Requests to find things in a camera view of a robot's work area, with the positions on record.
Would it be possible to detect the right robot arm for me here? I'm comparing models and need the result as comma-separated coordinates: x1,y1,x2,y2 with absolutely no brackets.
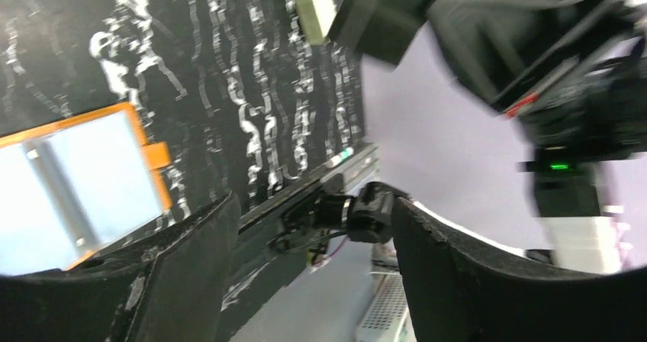
427,0,646,274

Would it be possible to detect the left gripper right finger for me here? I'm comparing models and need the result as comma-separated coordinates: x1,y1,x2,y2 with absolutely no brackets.
392,199,646,342

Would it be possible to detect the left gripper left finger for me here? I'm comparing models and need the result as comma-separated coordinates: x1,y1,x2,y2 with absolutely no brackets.
1,194,240,341

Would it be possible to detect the white box with red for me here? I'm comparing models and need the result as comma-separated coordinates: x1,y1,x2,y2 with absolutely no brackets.
295,0,336,45

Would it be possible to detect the black card tray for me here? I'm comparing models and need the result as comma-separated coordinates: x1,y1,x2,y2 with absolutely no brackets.
328,0,435,66

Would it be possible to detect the orange card holder wallet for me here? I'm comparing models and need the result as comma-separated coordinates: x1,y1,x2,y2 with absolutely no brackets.
1,103,172,276

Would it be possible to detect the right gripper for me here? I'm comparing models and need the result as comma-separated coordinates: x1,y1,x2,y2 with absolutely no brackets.
427,0,646,163

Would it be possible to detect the green white marker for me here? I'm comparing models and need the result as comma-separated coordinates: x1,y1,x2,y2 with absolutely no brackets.
326,147,354,169

